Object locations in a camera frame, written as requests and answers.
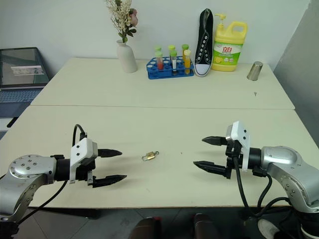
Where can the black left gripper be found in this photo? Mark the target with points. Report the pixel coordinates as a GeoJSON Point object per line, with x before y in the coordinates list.
{"type": "Point", "coordinates": [87, 167]}

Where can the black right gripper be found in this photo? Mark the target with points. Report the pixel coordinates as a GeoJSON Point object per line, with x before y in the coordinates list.
{"type": "Point", "coordinates": [234, 159]}

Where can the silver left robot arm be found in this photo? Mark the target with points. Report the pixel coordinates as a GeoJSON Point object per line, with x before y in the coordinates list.
{"type": "Point", "coordinates": [25, 166]}

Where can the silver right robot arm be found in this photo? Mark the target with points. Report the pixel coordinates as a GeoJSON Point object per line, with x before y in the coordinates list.
{"type": "Point", "coordinates": [281, 156]}

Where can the small brass padlock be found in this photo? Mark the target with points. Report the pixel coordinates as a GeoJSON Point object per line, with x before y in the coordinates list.
{"type": "Point", "coordinates": [150, 155]}

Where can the dark brown rounded shape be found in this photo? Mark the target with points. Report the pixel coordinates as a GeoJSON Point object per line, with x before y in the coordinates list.
{"type": "Point", "coordinates": [147, 229]}
{"type": "Point", "coordinates": [204, 226]}

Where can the white rounded shoe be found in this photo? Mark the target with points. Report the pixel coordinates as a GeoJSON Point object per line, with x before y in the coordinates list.
{"type": "Point", "coordinates": [268, 227]}

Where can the stainless steel cup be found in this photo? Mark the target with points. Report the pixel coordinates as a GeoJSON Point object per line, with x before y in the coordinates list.
{"type": "Point", "coordinates": [255, 71]}

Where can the blue test tube rack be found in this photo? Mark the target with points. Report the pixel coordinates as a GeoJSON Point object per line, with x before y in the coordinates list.
{"type": "Point", "coordinates": [164, 73]}

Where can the yellow-capped orange liquid tube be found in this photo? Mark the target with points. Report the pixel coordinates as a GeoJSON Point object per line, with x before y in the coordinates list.
{"type": "Point", "coordinates": [187, 61]}

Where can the green-capped white liquid tube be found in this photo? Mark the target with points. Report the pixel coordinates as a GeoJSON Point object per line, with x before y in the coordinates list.
{"type": "Point", "coordinates": [174, 61]}

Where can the yellow dish soap bottle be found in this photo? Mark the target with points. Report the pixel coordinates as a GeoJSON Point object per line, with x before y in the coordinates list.
{"type": "Point", "coordinates": [228, 53]}

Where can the black canvas sneaker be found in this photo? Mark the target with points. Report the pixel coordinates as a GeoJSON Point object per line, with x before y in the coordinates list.
{"type": "Point", "coordinates": [205, 47]}

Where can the green-capped red liquid tube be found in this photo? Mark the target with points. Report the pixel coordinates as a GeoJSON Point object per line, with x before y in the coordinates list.
{"type": "Point", "coordinates": [159, 61]}

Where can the white ceramic vase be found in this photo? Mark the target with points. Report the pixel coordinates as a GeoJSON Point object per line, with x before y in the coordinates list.
{"type": "Point", "coordinates": [127, 58]}

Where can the green-capped yellow liquid tube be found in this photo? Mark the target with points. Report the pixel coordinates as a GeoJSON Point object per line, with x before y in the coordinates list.
{"type": "Point", "coordinates": [185, 46]}

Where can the white board with black edge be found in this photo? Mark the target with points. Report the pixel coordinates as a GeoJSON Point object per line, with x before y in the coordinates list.
{"type": "Point", "coordinates": [6, 123]}

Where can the grey partition panel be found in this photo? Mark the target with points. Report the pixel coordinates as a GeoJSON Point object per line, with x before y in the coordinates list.
{"type": "Point", "coordinates": [301, 74]}

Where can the grey laptop computer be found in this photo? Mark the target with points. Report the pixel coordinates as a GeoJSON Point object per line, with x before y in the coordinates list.
{"type": "Point", "coordinates": [21, 69]}

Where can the dried flower bouquet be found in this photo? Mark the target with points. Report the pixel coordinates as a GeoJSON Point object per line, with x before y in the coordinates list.
{"type": "Point", "coordinates": [122, 17]}

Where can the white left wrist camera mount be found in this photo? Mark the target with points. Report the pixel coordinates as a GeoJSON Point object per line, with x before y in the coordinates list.
{"type": "Point", "coordinates": [82, 149]}

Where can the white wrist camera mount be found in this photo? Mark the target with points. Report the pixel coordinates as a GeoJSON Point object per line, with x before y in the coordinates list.
{"type": "Point", "coordinates": [82, 149]}
{"type": "Point", "coordinates": [240, 135]}

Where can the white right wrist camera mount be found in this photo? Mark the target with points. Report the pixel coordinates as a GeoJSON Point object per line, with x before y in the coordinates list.
{"type": "Point", "coordinates": [240, 135]}

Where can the black table frame bar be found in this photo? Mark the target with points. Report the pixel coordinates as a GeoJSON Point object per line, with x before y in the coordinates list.
{"type": "Point", "coordinates": [74, 212]}

